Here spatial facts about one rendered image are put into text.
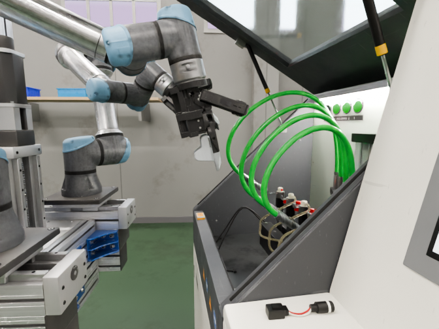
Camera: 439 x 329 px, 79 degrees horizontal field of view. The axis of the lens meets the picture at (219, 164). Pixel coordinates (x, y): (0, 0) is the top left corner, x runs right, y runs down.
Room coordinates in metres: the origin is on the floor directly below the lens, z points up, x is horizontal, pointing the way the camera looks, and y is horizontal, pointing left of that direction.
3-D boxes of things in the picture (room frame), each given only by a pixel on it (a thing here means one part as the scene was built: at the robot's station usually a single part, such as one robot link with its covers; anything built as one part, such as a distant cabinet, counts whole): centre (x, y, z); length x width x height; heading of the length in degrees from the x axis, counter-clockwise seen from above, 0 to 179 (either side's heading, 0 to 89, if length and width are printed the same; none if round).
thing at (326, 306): (0.44, -0.14, 0.99); 0.12 x 0.02 x 0.02; 96
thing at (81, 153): (1.09, 0.56, 1.20); 0.13 x 0.12 x 0.14; 139
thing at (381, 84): (0.90, -0.46, 1.43); 0.54 x 0.03 x 0.02; 10
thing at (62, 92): (3.11, 1.62, 1.67); 0.31 x 0.22 x 0.10; 93
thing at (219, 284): (0.82, 0.03, 0.87); 0.62 x 0.04 x 0.16; 10
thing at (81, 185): (1.08, 0.57, 1.09); 0.15 x 0.15 x 0.10
